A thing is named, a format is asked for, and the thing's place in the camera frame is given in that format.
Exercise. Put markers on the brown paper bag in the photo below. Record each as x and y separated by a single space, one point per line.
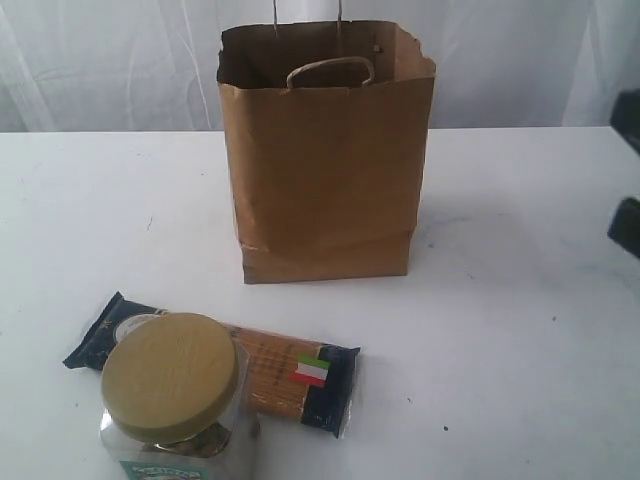
326 128

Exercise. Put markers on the clear jar gold lid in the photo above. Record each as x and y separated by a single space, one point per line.
174 391

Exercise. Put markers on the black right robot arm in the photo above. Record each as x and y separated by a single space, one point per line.
623 229

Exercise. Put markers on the spaghetti packet navy blue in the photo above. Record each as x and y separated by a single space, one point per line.
291 378

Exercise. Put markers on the white curtain backdrop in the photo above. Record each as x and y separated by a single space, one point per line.
151 65

